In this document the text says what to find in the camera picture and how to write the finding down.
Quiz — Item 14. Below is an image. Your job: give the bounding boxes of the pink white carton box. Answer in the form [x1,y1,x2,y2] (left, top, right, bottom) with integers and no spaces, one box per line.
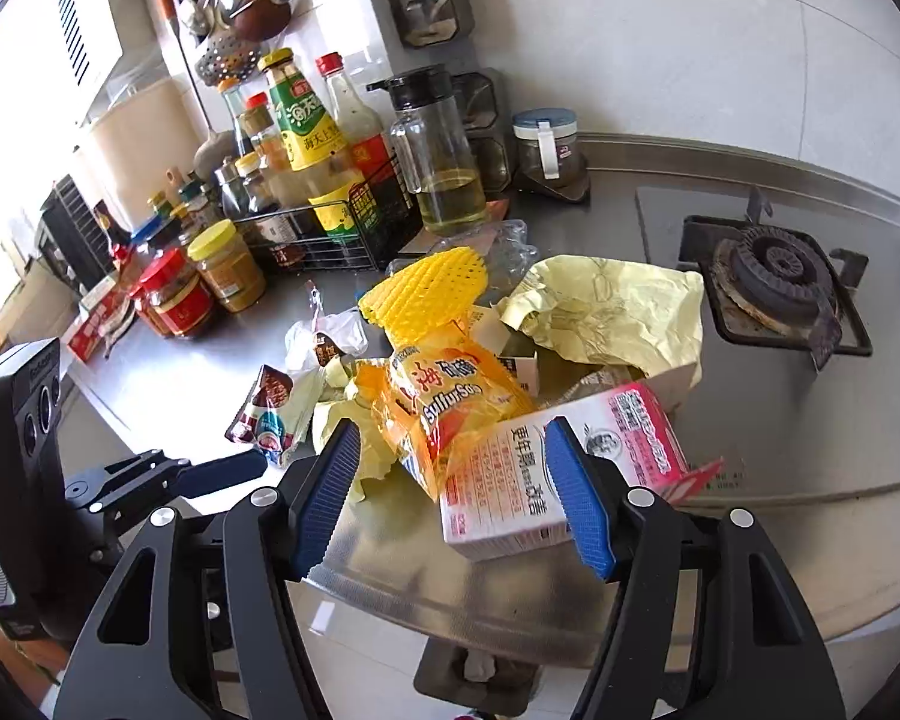
[439,376,724,562]

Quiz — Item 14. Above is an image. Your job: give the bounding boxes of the red clear snack wrapper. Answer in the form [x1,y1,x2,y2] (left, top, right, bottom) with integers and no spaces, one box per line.
[224,366,325,470]

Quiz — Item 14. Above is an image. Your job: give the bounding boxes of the small yellow paper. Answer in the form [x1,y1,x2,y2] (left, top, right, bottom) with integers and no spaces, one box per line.
[310,354,400,504]

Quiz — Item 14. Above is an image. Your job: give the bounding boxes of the orange snack bag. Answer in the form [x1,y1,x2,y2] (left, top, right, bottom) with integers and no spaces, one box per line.
[354,323,535,499]

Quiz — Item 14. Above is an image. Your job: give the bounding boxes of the yellow paper wrapper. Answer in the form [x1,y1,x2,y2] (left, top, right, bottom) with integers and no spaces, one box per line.
[496,255,704,405]

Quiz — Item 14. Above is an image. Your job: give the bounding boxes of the clear plastic water bottle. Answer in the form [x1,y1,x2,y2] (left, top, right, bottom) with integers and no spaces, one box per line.
[427,220,539,305]

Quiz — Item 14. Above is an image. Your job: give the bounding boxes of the white plastic wrapper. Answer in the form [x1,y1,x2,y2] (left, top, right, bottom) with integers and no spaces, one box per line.
[284,280,368,377]

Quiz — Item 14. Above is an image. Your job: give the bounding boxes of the red lid chili sauce jar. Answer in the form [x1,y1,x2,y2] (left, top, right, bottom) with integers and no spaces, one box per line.
[139,249,217,338]

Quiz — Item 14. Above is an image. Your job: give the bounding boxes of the red seasoning packet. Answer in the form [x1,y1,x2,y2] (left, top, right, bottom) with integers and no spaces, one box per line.
[63,275,134,362]

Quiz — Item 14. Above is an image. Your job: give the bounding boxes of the yellow lid peanut butter jar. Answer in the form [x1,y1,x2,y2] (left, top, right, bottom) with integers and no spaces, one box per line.
[187,220,266,314]

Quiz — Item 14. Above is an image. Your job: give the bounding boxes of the red cap soy sauce bottle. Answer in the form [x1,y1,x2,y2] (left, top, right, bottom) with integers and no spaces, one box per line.
[313,52,406,234]

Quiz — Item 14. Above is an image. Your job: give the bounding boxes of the yellow label vinegar bottle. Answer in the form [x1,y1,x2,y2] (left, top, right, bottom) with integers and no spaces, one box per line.
[258,47,368,244]

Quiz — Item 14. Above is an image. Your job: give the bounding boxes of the blue lid glass jar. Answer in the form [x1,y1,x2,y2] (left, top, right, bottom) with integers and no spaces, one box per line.
[512,107,585,187]

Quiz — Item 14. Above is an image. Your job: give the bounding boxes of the glass oil dispenser bottle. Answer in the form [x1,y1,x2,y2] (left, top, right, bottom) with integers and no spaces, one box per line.
[367,64,487,238]

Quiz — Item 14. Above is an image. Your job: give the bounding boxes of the black wire spice rack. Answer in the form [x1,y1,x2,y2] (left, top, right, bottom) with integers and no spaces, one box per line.
[235,158,422,273]

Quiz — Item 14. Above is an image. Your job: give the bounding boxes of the wall mounted seasoning boxes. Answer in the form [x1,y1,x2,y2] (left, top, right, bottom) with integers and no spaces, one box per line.
[388,0,517,195]

